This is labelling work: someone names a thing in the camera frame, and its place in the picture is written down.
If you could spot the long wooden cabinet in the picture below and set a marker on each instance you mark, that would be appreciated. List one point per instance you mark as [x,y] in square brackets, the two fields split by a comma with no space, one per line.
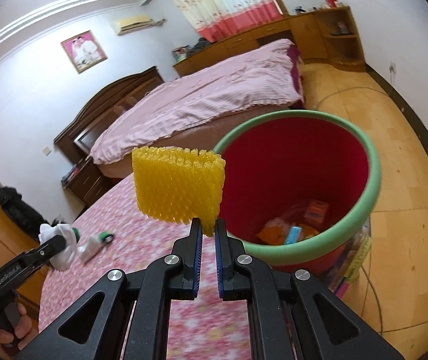
[303,30]

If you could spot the black clothing on door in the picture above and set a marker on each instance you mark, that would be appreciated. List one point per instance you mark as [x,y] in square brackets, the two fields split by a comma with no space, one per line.
[21,213]

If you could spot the green white bottle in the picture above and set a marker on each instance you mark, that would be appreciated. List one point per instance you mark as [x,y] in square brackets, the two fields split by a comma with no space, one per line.
[93,245]

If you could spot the orange box in bin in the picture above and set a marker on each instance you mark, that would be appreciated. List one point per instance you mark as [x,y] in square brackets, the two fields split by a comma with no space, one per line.
[315,213]

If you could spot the white red floral curtain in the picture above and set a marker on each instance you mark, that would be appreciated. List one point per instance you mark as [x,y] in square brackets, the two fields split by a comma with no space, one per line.
[216,20]

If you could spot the pink floral tablecloth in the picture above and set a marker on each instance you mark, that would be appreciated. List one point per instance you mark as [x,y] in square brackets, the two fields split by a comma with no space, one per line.
[206,328]

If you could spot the pink striped bed quilt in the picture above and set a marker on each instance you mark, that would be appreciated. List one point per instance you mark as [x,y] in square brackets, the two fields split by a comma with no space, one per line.
[198,109]

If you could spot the dark wooden nightstand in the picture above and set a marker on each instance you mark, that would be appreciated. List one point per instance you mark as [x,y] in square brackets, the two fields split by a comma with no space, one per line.
[87,182]

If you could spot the dark wooden headboard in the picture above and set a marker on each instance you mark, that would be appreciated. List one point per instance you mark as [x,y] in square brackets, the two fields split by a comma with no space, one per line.
[99,113]

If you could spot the red bin green rim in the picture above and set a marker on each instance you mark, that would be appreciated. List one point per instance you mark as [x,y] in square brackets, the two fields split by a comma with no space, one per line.
[278,163]

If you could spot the framed wedding photo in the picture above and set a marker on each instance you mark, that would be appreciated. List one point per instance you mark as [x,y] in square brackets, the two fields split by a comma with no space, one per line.
[83,51]

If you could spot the wooden corner shelf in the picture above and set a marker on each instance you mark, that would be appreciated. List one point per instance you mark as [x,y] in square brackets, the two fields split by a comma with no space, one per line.
[341,38]

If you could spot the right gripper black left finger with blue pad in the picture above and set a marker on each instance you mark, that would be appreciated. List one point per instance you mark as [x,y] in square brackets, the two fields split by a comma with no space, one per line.
[125,316]

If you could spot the wall air conditioner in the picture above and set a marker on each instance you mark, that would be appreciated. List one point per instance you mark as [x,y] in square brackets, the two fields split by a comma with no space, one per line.
[135,23]

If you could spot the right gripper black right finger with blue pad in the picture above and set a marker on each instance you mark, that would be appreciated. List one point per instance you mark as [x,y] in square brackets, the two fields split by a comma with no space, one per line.
[292,315]

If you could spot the yellow foam fruit net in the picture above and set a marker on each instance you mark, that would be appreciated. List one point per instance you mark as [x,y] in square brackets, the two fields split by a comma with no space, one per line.
[176,185]

